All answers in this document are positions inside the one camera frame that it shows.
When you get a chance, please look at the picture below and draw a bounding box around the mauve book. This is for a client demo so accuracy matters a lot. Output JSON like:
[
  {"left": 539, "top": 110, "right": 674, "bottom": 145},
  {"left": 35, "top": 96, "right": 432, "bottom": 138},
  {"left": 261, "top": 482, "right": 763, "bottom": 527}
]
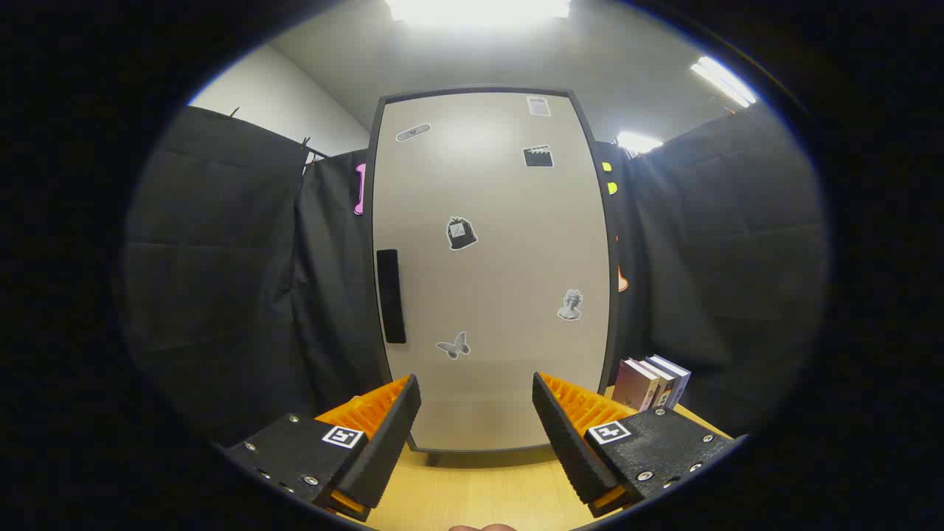
[{"left": 612, "top": 358, "right": 661, "bottom": 412}]

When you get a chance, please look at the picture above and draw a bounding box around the black backdrop cloth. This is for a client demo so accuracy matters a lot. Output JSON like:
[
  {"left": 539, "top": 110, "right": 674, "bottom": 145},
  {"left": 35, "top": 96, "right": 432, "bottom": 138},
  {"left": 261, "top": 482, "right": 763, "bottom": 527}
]
[{"left": 122, "top": 103, "right": 830, "bottom": 451}]

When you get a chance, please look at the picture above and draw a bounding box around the black door handle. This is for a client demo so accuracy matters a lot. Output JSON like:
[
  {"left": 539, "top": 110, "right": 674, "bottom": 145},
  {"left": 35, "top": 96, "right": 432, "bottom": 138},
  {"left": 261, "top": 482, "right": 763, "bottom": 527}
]
[{"left": 376, "top": 249, "right": 408, "bottom": 344}]

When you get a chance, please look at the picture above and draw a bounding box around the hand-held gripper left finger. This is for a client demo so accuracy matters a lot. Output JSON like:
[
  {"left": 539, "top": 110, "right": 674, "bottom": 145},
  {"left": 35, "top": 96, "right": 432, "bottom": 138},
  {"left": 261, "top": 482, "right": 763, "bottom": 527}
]
[{"left": 221, "top": 374, "right": 423, "bottom": 523}]

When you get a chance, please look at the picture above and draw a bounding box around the small ceiling light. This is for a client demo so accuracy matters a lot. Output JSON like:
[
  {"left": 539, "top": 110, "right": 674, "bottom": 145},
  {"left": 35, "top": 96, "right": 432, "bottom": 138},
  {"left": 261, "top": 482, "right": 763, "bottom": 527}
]
[{"left": 616, "top": 131, "right": 663, "bottom": 154}]

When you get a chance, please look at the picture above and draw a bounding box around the white and brown book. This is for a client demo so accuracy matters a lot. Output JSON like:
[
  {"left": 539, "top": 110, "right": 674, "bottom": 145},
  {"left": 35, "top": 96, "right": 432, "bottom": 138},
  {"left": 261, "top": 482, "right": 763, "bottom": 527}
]
[{"left": 638, "top": 358, "right": 677, "bottom": 410}]

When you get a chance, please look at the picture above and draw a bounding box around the dark grey cabinet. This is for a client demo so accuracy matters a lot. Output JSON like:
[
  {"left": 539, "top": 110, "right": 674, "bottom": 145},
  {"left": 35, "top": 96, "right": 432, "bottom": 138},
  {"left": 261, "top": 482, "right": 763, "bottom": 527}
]
[{"left": 367, "top": 86, "right": 622, "bottom": 465}]

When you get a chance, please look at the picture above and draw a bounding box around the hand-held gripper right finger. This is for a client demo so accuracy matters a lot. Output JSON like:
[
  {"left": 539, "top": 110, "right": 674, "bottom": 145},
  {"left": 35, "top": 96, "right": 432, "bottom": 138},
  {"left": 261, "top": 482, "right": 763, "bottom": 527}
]
[{"left": 532, "top": 372, "right": 738, "bottom": 519}]

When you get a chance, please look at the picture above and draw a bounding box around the large ceiling light panel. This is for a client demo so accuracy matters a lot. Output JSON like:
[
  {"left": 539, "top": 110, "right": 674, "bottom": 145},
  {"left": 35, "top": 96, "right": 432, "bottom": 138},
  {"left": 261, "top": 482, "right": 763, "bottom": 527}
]
[{"left": 383, "top": 0, "right": 572, "bottom": 27}]

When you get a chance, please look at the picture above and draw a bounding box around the long ceiling light strip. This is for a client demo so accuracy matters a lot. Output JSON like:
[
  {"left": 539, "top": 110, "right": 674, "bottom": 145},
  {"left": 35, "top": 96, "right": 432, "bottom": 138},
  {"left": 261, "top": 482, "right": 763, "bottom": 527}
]
[{"left": 690, "top": 56, "right": 758, "bottom": 109}]

